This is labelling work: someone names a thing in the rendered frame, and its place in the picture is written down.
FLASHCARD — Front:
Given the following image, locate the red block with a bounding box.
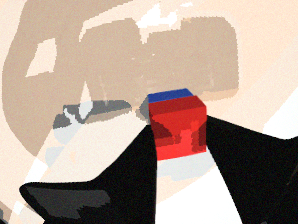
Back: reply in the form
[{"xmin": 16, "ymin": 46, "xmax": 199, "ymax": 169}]
[{"xmin": 148, "ymin": 95, "xmax": 208, "ymax": 160}]

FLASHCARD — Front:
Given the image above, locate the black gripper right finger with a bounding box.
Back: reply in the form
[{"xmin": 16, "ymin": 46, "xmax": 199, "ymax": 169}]
[{"xmin": 206, "ymin": 116, "xmax": 298, "ymax": 224}]

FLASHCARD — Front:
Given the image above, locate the blue block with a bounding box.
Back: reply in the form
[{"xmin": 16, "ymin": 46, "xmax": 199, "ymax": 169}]
[{"xmin": 148, "ymin": 88, "xmax": 194, "ymax": 104}]

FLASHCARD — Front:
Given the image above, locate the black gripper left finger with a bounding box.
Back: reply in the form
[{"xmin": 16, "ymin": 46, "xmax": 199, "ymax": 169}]
[{"xmin": 19, "ymin": 125, "xmax": 157, "ymax": 224}]

